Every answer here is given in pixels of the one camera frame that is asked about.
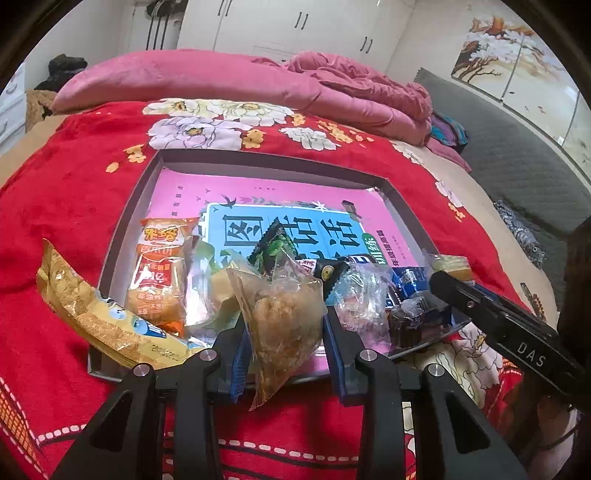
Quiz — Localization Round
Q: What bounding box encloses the clear packet yellow cake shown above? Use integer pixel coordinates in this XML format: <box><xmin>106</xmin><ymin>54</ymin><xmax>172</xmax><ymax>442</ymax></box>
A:
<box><xmin>431</xmin><ymin>255</ymin><xmax>475</xmax><ymax>283</ymax></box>

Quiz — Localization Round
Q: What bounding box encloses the dark patterned cloth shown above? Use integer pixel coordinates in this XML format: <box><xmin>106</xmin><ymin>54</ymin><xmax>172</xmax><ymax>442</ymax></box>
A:
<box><xmin>494</xmin><ymin>199</ymin><xmax>546</xmax><ymax>271</ymax></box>

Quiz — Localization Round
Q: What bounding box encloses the pink folded quilt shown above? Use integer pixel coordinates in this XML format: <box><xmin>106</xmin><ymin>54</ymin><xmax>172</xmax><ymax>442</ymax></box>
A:
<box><xmin>51</xmin><ymin>48</ymin><xmax>324</xmax><ymax>116</ymax></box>

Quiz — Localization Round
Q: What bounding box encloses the red floral blanket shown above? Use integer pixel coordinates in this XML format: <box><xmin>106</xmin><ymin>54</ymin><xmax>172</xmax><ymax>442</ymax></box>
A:
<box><xmin>0</xmin><ymin>97</ymin><xmax>532</xmax><ymax>480</ymax></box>

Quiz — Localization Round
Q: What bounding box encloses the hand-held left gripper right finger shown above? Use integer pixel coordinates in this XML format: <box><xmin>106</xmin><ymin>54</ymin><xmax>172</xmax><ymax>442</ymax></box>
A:
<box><xmin>323</xmin><ymin>307</ymin><xmax>529</xmax><ymax>480</ymax></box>

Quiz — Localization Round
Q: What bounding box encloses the crumpled pink duvet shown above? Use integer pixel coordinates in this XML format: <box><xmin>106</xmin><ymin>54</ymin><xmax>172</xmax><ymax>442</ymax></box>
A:
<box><xmin>249</xmin><ymin>51</ymin><xmax>472</xmax><ymax>171</ymax></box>

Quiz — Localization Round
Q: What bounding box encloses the tan fuzzy cloth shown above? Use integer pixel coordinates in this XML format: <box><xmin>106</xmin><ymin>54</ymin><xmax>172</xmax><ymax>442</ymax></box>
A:
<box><xmin>25</xmin><ymin>90</ymin><xmax>58</xmax><ymax>130</ymax></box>

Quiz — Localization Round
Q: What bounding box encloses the clear crinkled snack packet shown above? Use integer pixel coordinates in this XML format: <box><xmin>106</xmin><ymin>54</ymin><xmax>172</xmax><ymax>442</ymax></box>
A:
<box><xmin>332</xmin><ymin>265</ymin><xmax>393</xmax><ymax>352</ymax></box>

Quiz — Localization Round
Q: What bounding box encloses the floral painted wall panel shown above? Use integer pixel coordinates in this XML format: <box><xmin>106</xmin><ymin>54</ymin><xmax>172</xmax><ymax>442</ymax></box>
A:
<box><xmin>450</xmin><ymin>16</ymin><xmax>591</xmax><ymax>167</ymax></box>

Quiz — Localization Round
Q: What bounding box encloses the blue cookie packet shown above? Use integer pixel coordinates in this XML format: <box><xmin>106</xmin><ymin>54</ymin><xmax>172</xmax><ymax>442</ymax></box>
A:
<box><xmin>348</xmin><ymin>256</ymin><xmax>435</xmax><ymax>305</ymax></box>

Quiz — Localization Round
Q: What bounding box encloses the person's right hand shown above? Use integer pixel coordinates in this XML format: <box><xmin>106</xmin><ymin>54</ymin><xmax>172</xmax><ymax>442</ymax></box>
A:
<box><xmin>526</xmin><ymin>392</ymin><xmax>585</xmax><ymax>462</ymax></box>

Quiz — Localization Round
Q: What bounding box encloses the green black snack packet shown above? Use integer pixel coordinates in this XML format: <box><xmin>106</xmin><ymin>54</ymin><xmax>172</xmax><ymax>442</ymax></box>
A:
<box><xmin>249</xmin><ymin>220</ymin><xmax>345</xmax><ymax>296</ymax></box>

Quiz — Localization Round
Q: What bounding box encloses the clear packet green label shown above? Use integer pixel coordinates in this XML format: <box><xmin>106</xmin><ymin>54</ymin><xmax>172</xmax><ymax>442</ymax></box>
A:
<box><xmin>187</xmin><ymin>240</ymin><xmax>252</xmax><ymax>337</ymax></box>

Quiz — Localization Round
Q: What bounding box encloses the clear packet dark brown cake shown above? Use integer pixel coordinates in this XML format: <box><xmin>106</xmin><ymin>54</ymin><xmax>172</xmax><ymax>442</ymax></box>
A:
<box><xmin>388</xmin><ymin>298</ymin><xmax>428</xmax><ymax>349</ymax></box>

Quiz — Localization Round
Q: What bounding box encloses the clear packet brown pastry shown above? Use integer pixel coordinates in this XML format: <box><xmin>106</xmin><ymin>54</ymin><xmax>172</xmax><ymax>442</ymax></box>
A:
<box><xmin>226</xmin><ymin>265</ymin><xmax>326</xmax><ymax>411</ymax></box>

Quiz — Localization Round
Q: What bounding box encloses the black clothes pile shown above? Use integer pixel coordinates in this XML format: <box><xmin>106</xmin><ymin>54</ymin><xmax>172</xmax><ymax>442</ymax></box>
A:
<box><xmin>34</xmin><ymin>54</ymin><xmax>88</xmax><ymax>90</ymax></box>

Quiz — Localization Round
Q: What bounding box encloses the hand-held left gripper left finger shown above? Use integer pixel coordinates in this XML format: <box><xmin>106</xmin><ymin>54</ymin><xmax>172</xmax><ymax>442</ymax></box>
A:
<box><xmin>51</xmin><ymin>318</ymin><xmax>250</xmax><ymax>480</ymax></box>

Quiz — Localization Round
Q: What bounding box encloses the colourful striped clothing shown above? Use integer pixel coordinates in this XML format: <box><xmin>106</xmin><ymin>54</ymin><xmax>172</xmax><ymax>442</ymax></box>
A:
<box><xmin>429</xmin><ymin>113</ymin><xmax>469</xmax><ymax>158</ymax></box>

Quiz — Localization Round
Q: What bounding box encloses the white wardrobe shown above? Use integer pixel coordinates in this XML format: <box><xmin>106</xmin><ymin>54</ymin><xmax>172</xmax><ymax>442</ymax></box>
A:
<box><xmin>178</xmin><ymin>0</ymin><xmax>416</xmax><ymax>77</ymax></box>

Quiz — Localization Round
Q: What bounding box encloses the pink book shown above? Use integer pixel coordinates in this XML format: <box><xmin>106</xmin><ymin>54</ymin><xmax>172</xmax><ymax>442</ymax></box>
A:
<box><xmin>150</xmin><ymin>168</ymin><xmax>426</xmax><ymax>370</ymax></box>

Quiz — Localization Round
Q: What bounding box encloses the grey padded headboard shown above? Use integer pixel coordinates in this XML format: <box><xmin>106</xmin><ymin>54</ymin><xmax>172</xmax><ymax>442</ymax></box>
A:
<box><xmin>413</xmin><ymin>68</ymin><xmax>591</xmax><ymax>250</ymax></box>

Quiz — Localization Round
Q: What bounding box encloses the orange snack packet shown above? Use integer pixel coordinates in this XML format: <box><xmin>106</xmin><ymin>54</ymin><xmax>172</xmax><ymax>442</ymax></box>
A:
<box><xmin>124</xmin><ymin>217</ymin><xmax>197</xmax><ymax>337</ymax></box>

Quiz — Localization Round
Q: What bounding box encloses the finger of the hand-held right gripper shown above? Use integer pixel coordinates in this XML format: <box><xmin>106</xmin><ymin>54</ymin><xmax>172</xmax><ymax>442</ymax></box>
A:
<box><xmin>429</xmin><ymin>270</ymin><xmax>509</xmax><ymax>344</ymax></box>

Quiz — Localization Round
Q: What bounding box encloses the white drawer cabinet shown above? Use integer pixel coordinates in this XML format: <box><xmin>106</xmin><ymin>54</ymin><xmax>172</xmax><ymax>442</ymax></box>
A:
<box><xmin>0</xmin><ymin>60</ymin><xmax>26</xmax><ymax>144</ymax></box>

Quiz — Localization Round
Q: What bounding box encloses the dark slim device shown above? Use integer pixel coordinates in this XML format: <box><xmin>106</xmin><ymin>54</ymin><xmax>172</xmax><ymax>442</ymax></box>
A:
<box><xmin>519</xmin><ymin>281</ymin><xmax>548</xmax><ymax>321</ymax></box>

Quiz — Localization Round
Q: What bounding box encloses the grey cardboard box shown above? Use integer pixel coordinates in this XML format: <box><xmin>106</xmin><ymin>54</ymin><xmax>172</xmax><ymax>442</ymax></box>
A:
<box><xmin>88</xmin><ymin>148</ymin><xmax>467</xmax><ymax>384</ymax></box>

